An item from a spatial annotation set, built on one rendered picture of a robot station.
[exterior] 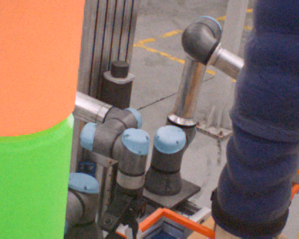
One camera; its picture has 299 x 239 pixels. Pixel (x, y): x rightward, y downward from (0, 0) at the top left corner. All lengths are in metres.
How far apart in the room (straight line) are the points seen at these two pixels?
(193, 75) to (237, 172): 0.69
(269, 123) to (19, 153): 1.51
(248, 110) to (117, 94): 0.56
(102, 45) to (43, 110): 1.91
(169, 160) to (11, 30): 2.20
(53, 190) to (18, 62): 0.05
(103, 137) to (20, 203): 1.51
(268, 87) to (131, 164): 0.41
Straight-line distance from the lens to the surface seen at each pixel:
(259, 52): 1.63
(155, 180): 2.41
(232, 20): 5.13
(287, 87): 1.63
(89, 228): 2.07
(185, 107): 2.43
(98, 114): 1.84
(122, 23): 2.14
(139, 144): 1.66
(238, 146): 1.75
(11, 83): 0.18
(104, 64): 2.12
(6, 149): 0.19
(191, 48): 2.21
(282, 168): 1.76
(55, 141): 0.20
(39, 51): 0.18
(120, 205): 1.74
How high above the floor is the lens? 2.30
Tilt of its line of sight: 25 degrees down
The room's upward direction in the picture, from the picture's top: 8 degrees clockwise
